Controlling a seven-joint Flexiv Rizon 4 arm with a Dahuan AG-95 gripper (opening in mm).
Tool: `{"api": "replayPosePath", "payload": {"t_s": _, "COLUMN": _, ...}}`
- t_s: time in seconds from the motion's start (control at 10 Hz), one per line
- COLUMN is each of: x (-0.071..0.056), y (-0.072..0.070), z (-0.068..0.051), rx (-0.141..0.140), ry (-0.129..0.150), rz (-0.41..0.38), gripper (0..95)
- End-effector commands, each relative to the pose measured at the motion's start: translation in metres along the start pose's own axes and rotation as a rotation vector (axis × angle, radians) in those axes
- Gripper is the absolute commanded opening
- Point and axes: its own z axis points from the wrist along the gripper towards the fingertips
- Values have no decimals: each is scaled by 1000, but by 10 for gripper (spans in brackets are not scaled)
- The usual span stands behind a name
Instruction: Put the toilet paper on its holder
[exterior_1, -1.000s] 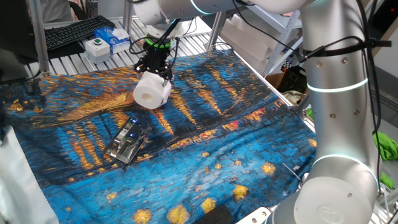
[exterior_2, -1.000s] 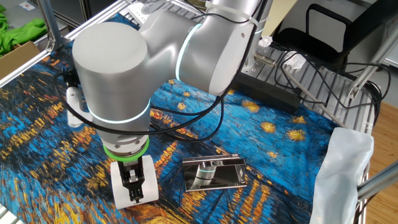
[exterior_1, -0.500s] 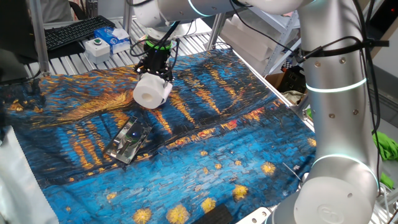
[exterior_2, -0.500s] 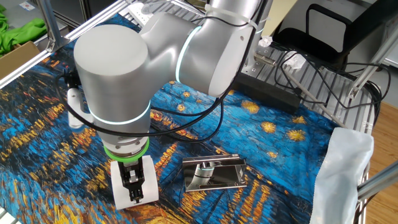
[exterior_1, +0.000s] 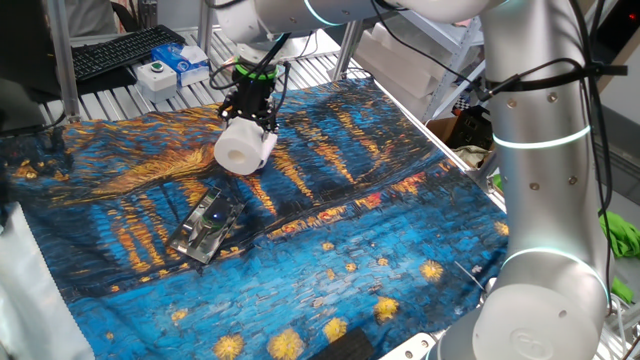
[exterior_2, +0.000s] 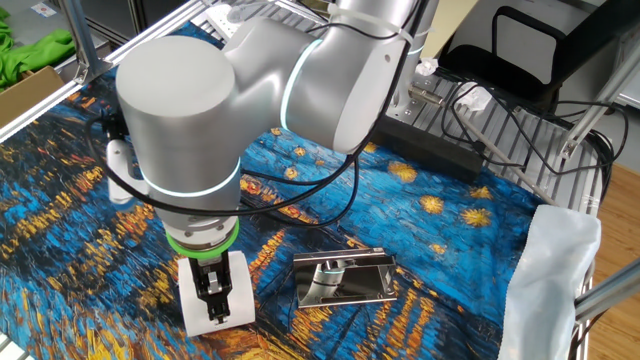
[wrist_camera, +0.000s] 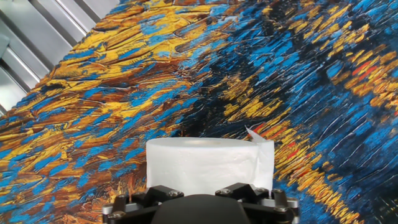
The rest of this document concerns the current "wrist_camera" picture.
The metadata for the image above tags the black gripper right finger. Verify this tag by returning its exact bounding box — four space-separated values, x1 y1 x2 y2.
215 182 300 224

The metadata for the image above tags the starry night print tablecloth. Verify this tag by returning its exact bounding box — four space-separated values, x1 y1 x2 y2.
0 0 398 224

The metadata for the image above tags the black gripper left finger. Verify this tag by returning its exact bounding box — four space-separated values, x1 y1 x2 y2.
102 185 184 224

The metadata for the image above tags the white toilet paper roll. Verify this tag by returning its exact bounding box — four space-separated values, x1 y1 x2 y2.
145 126 275 196

